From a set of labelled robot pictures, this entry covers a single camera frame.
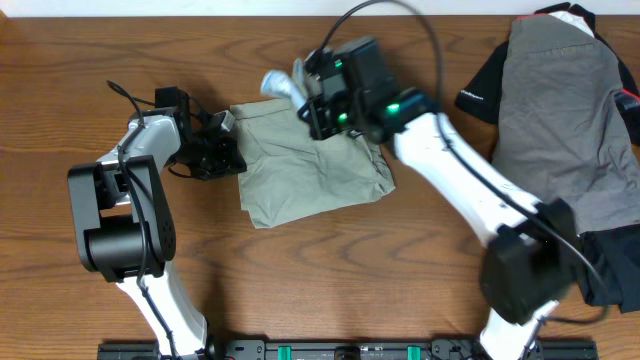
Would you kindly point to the grey shorts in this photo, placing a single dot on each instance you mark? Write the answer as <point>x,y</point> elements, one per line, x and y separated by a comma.
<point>560,132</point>

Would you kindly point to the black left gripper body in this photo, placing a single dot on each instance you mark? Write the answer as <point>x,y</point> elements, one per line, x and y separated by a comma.
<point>209,158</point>

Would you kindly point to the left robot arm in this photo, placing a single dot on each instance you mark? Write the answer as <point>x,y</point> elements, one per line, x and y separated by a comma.
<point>123,224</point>

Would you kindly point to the khaki green shorts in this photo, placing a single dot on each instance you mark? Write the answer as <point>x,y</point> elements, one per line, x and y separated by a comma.
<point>291,176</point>

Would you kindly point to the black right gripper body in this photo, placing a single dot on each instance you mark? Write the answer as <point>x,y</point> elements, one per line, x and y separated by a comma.
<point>334,117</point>

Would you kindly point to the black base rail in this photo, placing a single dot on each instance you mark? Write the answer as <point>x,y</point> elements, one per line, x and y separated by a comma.
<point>438,349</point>

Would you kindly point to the black garment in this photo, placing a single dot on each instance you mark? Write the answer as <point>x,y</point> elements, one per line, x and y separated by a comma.
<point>614,253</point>

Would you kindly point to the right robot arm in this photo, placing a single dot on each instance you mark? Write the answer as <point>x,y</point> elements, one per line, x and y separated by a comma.
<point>528,264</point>

